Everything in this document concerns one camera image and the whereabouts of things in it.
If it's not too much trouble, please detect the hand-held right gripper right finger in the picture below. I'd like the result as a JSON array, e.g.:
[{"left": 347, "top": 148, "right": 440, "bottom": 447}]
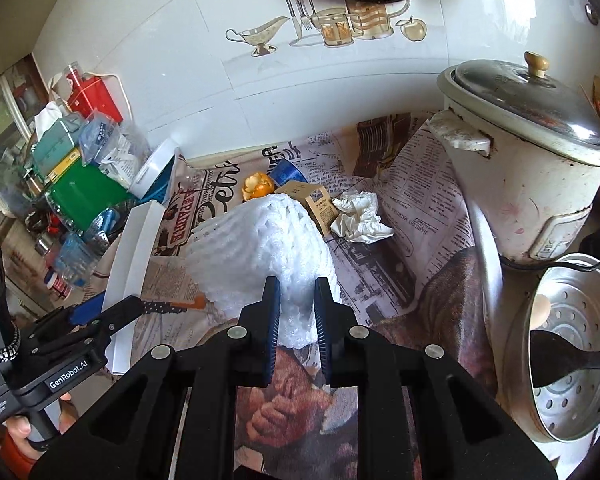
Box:
[{"left": 314, "top": 276, "right": 557, "bottom": 480}]

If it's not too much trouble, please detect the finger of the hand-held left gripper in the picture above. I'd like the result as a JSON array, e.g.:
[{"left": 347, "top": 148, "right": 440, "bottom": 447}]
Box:
[
  {"left": 92, "top": 296, "right": 147, "bottom": 336},
  {"left": 64, "top": 291, "right": 107, "bottom": 328}
]

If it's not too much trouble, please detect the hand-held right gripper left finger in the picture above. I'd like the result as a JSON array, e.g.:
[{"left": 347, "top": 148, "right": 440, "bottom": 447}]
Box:
[{"left": 30, "top": 276, "right": 283, "bottom": 480}]

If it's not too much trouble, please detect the black orange-tipped stick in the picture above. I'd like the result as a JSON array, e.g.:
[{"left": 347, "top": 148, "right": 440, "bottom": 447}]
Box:
[{"left": 140, "top": 294, "right": 208, "bottom": 317}]

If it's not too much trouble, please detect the white foam fruit net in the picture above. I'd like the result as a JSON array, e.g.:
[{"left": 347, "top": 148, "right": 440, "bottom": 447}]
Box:
[{"left": 186, "top": 194, "right": 342, "bottom": 351}]

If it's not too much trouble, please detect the blue white plastic container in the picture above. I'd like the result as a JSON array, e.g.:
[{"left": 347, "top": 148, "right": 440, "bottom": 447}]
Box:
[{"left": 270, "top": 158, "right": 309, "bottom": 187}]

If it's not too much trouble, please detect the person's left hand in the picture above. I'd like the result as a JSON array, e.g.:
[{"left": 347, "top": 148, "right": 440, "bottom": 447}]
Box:
[{"left": 0, "top": 392, "right": 77, "bottom": 476}]

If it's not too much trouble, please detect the clear plastic bottle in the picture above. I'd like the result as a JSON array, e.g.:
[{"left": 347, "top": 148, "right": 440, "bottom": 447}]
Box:
[{"left": 55, "top": 232, "right": 103, "bottom": 288}]

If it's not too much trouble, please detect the white rectangular tray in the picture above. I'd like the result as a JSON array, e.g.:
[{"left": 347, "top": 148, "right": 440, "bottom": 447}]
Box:
[{"left": 102, "top": 200, "right": 167, "bottom": 376}]

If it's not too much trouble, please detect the crumpled white tissue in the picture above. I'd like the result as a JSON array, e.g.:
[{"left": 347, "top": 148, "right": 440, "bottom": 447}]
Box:
[{"left": 330, "top": 191, "right": 395, "bottom": 244}]

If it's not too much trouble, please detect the green plastic board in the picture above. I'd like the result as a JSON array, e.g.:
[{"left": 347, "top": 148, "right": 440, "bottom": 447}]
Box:
[{"left": 45, "top": 165, "right": 131, "bottom": 233}]

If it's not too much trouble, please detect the small cardboard box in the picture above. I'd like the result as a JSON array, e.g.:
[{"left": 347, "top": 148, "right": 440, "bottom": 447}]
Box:
[{"left": 275, "top": 182, "right": 341, "bottom": 236}]

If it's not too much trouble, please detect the orange peel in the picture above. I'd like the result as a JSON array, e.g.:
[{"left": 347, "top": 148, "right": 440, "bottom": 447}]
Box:
[{"left": 241, "top": 172, "right": 273, "bottom": 201}]

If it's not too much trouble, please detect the newspaper print tablecloth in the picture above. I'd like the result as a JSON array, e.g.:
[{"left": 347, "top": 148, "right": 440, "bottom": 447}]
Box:
[{"left": 105, "top": 112, "right": 501, "bottom": 480}]

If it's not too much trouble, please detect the white round container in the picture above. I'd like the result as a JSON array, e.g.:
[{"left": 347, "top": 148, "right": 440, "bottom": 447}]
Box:
[{"left": 128, "top": 137, "right": 181, "bottom": 200}]

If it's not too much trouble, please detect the yellow box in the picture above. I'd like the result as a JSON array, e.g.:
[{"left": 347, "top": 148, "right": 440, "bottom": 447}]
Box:
[{"left": 42, "top": 147, "right": 83, "bottom": 183}]

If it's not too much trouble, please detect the clear bag with white labels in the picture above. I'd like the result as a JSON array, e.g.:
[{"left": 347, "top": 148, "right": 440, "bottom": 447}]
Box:
[{"left": 97, "top": 135, "right": 146, "bottom": 188}]

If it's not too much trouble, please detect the teal tin box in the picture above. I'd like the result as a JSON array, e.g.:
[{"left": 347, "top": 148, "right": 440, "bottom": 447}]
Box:
[{"left": 30, "top": 115, "right": 86, "bottom": 171}]

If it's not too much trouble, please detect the blue plastic bag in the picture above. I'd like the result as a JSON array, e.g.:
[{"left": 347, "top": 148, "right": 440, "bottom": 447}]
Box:
[{"left": 78, "top": 111, "right": 121, "bottom": 166}]

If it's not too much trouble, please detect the white cloth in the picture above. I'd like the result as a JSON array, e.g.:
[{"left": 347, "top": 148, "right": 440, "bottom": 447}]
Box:
[{"left": 34, "top": 101, "right": 63, "bottom": 136}]

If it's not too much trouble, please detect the red paper bag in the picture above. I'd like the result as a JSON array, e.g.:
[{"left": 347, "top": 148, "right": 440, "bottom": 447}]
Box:
[{"left": 65, "top": 72, "right": 125, "bottom": 123}]

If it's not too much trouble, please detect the beige egg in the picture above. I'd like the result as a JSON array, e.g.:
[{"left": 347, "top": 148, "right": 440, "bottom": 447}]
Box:
[{"left": 531, "top": 294, "right": 551, "bottom": 331}]

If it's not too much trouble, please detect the black rice paddle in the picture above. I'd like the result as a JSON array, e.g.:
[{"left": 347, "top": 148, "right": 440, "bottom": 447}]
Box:
[{"left": 530, "top": 330, "right": 600, "bottom": 389}]

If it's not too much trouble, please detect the clear cup with red label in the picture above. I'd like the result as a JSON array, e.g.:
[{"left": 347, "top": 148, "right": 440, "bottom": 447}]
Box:
[{"left": 50, "top": 61, "right": 81, "bottom": 91}]

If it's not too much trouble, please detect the white rice cooker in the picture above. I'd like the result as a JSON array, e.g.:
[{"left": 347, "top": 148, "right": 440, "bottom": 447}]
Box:
[{"left": 427, "top": 60, "right": 600, "bottom": 267}]

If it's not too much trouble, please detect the steel pot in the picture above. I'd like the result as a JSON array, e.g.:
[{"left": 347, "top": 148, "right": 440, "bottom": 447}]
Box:
[{"left": 502, "top": 254, "right": 600, "bottom": 443}]

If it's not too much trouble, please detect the metal cooker lid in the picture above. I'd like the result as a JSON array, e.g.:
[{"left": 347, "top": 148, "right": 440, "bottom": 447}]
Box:
[{"left": 452, "top": 51, "right": 600, "bottom": 148}]

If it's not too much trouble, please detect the black power cable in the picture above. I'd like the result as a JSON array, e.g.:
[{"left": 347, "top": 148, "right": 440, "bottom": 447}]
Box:
[{"left": 500, "top": 252, "right": 600, "bottom": 274}]

